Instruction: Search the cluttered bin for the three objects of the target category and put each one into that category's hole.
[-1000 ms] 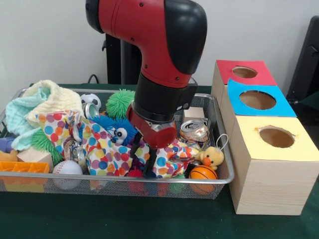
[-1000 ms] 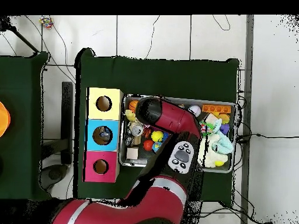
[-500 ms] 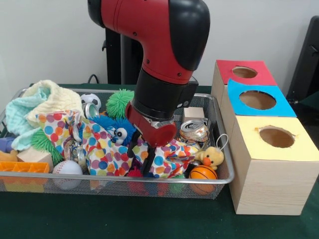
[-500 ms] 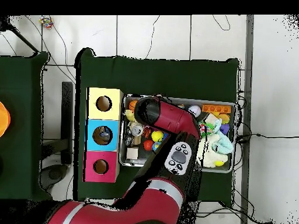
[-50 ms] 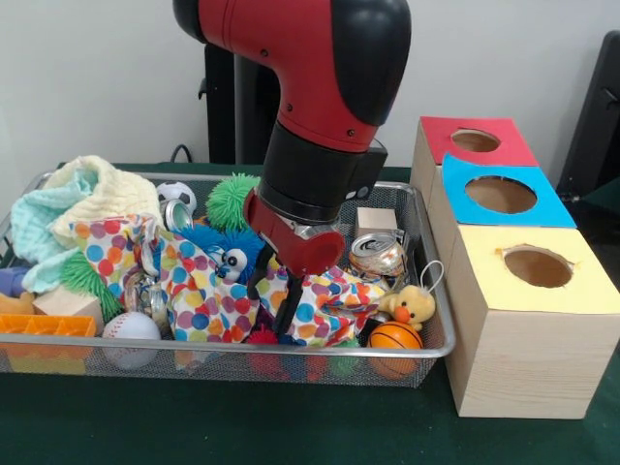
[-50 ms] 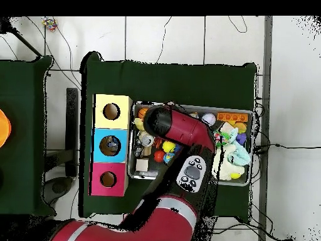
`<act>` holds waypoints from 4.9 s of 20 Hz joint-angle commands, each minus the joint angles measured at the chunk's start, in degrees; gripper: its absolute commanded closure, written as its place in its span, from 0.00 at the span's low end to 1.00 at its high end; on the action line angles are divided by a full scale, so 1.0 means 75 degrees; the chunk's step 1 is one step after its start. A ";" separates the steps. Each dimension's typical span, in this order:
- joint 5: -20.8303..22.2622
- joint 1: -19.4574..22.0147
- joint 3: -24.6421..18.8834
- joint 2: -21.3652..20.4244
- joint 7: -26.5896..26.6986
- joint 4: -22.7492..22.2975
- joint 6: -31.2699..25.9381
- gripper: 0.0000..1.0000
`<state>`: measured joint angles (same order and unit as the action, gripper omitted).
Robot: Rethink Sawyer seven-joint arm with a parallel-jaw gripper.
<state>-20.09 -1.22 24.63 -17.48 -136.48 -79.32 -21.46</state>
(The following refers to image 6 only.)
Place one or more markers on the wooden box with three holes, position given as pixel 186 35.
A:
pixel 123 118

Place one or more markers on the small red ball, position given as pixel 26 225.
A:
pixel 159 156

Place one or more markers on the small orange basketball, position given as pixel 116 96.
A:
pixel 142 112

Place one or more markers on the small white baseball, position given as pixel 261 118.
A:
pixel 208 119

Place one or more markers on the white knitted cloth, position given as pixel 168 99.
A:
pixel 225 163

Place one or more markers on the crushed silver can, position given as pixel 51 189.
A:
pixel 147 139

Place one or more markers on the orange toy building block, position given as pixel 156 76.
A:
pixel 233 116

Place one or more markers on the mint green knitted cloth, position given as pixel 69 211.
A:
pixel 242 153

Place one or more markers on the orange round object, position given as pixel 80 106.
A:
pixel 4 128

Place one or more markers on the clear plastic bottle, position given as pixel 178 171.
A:
pixel 111 146

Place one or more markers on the smooth yellow ball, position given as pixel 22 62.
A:
pixel 234 175

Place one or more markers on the small yellow duck toy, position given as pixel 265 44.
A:
pixel 139 124

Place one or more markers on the green cloth side table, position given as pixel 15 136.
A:
pixel 25 125

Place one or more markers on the small colourful floor toy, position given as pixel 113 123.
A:
pixel 49 23

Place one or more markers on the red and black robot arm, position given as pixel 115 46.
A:
pixel 185 128

